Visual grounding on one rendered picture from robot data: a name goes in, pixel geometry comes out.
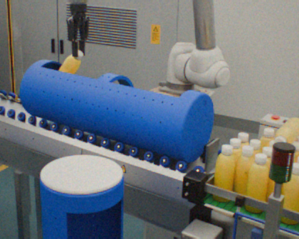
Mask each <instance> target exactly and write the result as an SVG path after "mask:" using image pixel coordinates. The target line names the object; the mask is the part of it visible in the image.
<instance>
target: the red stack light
mask: <svg viewBox="0 0 299 239"><path fill-rule="evenodd" d="M294 158H295V151H294V152H293V153H289V154H285V153H282V152H277V151H276V150H274V148H272V152H271V161H272V163H273V164H275V165H276V166H283V167H288V166H292V165H293V164H294Z"/></svg>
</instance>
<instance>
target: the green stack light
mask: <svg viewBox="0 0 299 239"><path fill-rule="evenodd" d="M292 170H293V165H292V166H288V167H283V166H276V165H275V164H273V163H272V161H271V163H270V168H269V172H268V177H269V178H270V179H271V180H272V181H275V182H278V183H286V182H289V181H290V180H291V177H292Z"/></svg>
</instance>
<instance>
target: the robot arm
mask: <svg viewBox="0 0 299 239"><path fill-rule="evenodd" d="M192 1H193V9H194V31H195V39H196V45H194V44H193V43H176V44H175V45H174V46H173V47H172V50H171V51H170V54H169V60H168V65H167V81H166V82H159V86H161V87H159V89H158V91H159V92H165V93H168V94H173V95H178V96H181V95H182V94H183V93H184V92H186V91H188V90H194V91H197V92H201V90H199V89H196V88H194V85H197V86H200V87H206V88H209V89H215V88H219V87H222V86H224V85H225V84H226V83H227V82H228V81H229V78H230V70H229V66H228V65H227V63H225V60H224V57H223V55H222V53H221V49H219V47H217V46H216V41H215V20H214V0H192ZM68 2H71V3H70V11H71V16H70V18H67V19H66V21H67V28H68V40H69V41H71V42H72V49H73V50H72V57H78V43H79V50H80V51H82V53H83V55H85V41H86V40H87V39H86V38H88V31H89V20H90V17H89V16H86V14H85V12H87V4H86V3H87V2H89V0H68ZM76 24H77V25H76ZM78 29H79V32H80V39H79V40H78V41H76V40H77V35H78Z"/></svg>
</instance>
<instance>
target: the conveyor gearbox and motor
mask: <svg viewBox="0 0 299 239"><path fill-rule="evenodd" d="M222 233H223V229H222V228H219V227H217V226H216V225H212V224H208V223H207V222H203V221H200V220H197V219H195V220H194V221H193V222H191V223H190V224H189V225H188V226H187V227H186V228H185V229H184V230H183V231H182V233H181V239H222Z"/></svg>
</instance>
